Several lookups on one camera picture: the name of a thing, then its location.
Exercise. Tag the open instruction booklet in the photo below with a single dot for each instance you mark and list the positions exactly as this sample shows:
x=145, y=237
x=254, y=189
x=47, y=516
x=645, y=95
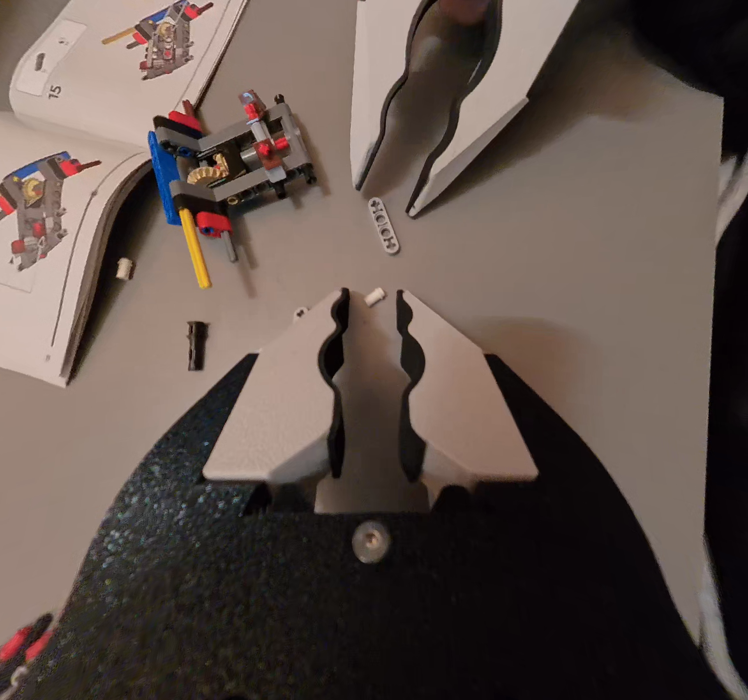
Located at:
x=87, y=11

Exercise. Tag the black lego pin connector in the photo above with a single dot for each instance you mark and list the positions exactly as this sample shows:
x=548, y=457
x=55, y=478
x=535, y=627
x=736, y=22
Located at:
x=196, y=345

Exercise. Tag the white lego pin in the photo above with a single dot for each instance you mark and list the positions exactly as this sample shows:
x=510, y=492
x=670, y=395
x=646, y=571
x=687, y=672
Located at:
x=374, y=297
x=124, y=268

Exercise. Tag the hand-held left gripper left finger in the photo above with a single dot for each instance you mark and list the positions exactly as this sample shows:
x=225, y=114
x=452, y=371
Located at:
x=274, y=419

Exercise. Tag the lego chassis assembly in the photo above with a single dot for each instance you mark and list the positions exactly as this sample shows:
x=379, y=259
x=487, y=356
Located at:
x=234, y=145

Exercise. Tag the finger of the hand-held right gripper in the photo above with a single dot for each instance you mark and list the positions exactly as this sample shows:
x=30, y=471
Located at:
x=380, y=57
x=526, y=40

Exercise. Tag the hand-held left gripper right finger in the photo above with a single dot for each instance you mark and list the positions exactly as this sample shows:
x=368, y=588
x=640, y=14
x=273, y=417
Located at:
x=467, y=419

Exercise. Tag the pile of loose lego pieces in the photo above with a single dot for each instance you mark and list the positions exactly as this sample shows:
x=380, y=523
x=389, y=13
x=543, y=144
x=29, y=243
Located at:
x=23, y=641

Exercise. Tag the person's right forearm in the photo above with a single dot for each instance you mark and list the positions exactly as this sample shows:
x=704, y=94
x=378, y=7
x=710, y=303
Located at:
x=689, y=22

